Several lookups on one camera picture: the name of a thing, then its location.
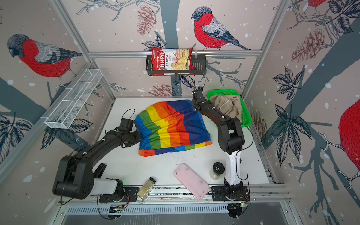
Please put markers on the black remote-like object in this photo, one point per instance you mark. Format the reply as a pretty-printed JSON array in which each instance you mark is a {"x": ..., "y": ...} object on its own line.
[{"x": 99, "y": 171}]

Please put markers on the spice jar black lid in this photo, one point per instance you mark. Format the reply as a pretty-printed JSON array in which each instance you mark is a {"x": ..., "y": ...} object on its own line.
[{"x": 145, "y": 190}]

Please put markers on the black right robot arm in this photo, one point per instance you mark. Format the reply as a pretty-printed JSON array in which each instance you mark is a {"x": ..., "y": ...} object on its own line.
[{"x": 230, "y": 134}]

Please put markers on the white wire mesh shelf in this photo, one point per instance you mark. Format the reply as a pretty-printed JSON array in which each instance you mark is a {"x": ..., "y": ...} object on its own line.
[{"x": 75, "y": 97}]

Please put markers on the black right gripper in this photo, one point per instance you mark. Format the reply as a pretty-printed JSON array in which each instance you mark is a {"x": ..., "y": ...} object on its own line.
[{"x": 193, "y": 103}]

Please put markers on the black wall basket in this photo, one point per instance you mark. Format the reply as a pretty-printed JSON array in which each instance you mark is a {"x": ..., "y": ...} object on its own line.
[{"x": 198, "y": 62}]

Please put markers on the rainbow striped shorts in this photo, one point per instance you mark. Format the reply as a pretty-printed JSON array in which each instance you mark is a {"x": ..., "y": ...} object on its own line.
[{"x": 171, "y": 126}]

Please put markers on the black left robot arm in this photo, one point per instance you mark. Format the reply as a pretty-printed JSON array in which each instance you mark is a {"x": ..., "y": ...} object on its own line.
[{"x": 74, "y": 177}]

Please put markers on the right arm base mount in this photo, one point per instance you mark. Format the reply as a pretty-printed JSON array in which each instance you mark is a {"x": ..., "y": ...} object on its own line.
[{"x": 228, "y": 192}]

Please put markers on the beige shorts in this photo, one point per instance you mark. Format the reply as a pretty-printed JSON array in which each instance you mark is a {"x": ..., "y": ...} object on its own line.
[{"x": 229, "y": 105}]

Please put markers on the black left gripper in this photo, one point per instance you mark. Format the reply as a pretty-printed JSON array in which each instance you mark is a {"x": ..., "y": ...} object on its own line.
[{"x": 138, "y": 138}]

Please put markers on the pink rectangular case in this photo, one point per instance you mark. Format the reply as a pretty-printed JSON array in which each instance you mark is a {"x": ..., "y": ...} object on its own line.
[{"x": 191, "y": 181}]

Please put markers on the red Chuba chips bag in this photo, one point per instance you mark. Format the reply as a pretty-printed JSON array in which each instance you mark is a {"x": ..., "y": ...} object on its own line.
[{"x": 164, "y": 60}]

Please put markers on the green plastic basket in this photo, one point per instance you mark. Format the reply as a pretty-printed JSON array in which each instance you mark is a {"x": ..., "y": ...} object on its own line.
[{"x": 246, "y": 118}]

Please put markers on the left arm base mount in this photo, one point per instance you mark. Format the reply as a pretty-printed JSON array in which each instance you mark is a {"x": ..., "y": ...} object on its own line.
[{"x": 128, "y": 195}]

